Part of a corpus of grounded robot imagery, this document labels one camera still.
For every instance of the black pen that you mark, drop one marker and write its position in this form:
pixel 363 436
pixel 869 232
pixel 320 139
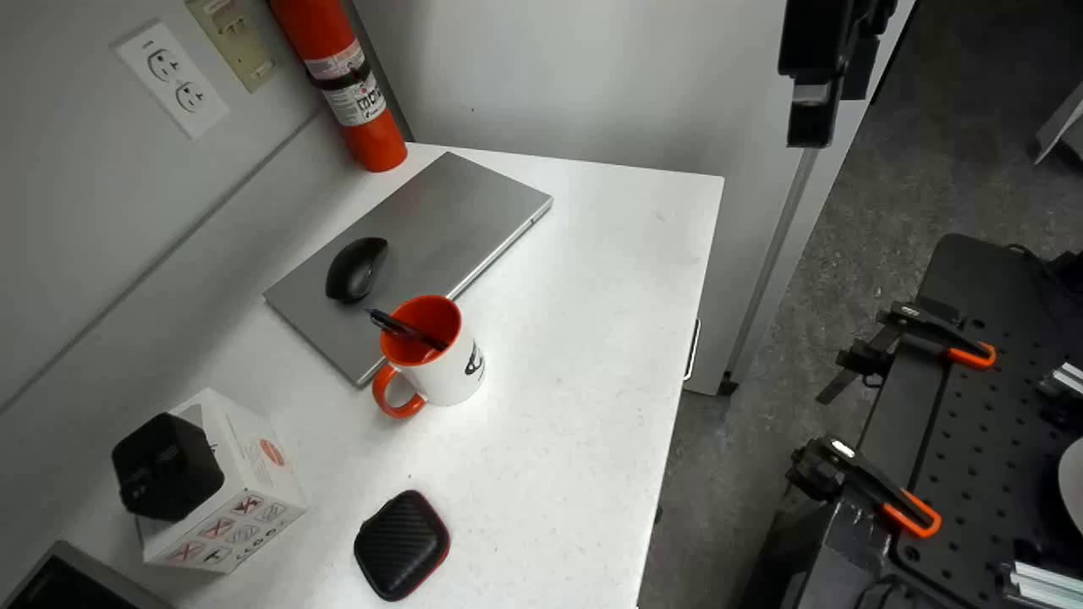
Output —
pixel 403 328

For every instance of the white mug orange inside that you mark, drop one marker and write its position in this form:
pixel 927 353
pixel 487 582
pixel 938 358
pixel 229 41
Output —
pixel 450 368

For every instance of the silver closed laptop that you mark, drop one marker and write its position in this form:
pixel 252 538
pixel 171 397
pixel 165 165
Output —
pixel 450 222

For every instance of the black computer mouse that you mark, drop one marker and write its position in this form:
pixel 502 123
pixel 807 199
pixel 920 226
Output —
pixel 357 267

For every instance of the black square puck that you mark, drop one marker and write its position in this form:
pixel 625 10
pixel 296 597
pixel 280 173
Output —
pixel 399 545

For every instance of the red fire extinguisher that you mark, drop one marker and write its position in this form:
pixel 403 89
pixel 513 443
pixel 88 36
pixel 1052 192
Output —
pixel 347 80

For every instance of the white cardboard box red print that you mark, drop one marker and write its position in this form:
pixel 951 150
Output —
pixel 253 496

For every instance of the black cube-shaped device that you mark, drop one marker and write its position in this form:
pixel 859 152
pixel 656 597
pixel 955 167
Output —
pixel 165 465

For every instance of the black perforated breadboard table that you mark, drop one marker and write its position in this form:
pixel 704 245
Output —
pixel 981 440

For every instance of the grey furniture piece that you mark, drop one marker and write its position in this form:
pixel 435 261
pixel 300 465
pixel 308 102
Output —
pixel 1063 123

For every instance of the white round disc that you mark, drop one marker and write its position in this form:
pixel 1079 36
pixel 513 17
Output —
pixel 1074 485

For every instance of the silver aluminium extrusion bar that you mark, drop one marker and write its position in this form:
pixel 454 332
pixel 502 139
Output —
pixel 1043 582

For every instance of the grey metal post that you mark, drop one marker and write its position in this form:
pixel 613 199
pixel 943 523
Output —
pixel 779 256

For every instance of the black device on post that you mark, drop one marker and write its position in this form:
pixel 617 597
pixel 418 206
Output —
pixel 816 55

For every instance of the beige wall switch plate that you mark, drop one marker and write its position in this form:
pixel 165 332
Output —
pixel 233 40

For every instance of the white wall power outlet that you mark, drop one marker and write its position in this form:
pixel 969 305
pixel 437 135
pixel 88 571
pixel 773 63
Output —
pixel 171 80

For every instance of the dark screen grey frame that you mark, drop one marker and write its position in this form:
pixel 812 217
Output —
pixel 70 582

